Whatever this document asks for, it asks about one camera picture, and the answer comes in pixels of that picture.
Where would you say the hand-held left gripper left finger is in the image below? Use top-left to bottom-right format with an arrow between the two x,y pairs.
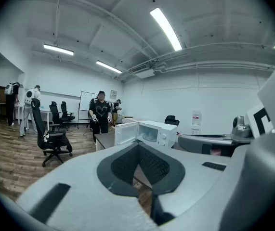
16,140 -> 159,231

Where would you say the white water dispenser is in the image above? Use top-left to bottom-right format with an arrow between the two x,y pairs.
191,109 -> 202,135

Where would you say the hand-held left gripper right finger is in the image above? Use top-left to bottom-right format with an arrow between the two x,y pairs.
137,126 -> 275,231

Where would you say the clear glass cup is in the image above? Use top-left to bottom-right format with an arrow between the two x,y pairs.
143,129 -> 158,142

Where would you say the white table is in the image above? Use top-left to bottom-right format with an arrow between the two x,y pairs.
13,103 -> 25,125
39,107 -> 54,131

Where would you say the white whiteboard on stand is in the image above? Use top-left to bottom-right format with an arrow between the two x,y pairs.
78,91 -> 98,127

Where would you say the ceiling air conditioner unit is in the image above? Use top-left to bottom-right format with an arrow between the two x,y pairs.
134,68 -> 156,79

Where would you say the white microwave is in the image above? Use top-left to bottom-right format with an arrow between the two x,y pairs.
114,120 -> 178,149

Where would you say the black office chair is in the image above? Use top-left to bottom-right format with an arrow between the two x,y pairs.
31,98 -> 73,167
49,101 -> 68,131
60,101 -> 76,129
164,115 -> 180,127

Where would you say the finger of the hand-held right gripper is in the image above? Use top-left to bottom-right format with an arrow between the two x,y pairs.
177,134 -> 234,157

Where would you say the white pod backpack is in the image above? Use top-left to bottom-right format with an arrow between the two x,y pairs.
24,88 -> 36,105
4,82 -> 17,96

